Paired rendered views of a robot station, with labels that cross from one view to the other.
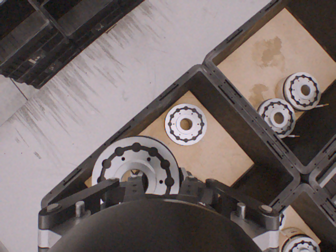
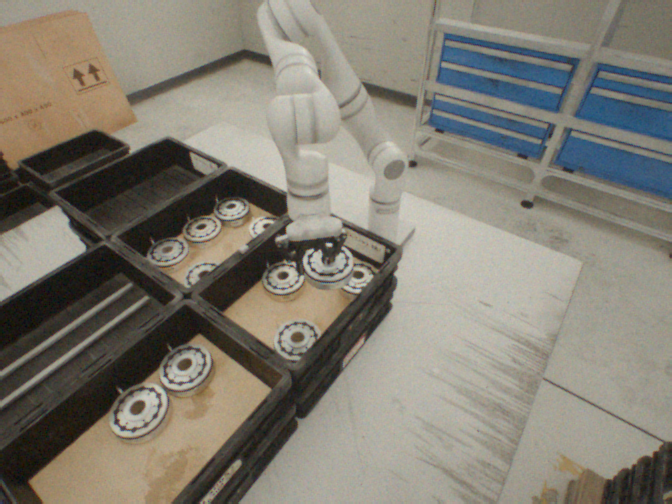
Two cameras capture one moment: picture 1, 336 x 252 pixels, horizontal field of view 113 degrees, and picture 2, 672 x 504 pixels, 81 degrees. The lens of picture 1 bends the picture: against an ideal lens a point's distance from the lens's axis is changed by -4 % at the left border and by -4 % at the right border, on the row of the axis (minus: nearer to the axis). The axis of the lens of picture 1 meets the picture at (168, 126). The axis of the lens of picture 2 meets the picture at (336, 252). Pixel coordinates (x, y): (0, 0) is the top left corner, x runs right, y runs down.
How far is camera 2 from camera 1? 65 cm
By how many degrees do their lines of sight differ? 48
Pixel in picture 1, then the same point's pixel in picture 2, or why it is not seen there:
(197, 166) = (278, 309)
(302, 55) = (105, 490)
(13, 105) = not seen: outside the picture
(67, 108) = (476, 368)
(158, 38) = not seen: outside the picture
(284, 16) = not seen: outside the picture
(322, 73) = (75, 465)
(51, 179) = (453, 283)
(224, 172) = (246, 309)
